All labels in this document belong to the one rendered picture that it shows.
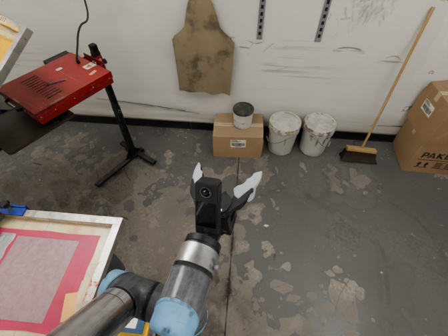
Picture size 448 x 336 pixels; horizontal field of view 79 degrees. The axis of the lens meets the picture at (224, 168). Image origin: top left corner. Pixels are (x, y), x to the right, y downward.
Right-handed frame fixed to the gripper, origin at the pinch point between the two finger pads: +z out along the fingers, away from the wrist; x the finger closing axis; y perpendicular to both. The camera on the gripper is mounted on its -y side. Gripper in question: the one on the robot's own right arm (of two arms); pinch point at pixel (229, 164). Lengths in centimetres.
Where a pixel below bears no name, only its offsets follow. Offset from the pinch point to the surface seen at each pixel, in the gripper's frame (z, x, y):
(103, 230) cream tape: 2, -71, 63
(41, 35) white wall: 150, -225, 36
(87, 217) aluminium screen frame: 4, -80, 58
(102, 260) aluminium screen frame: -12, -61, 61
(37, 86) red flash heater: 75, -158, 36
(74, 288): -25, -68, 64
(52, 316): -36, -70, 63
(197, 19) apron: 175, -82, 34
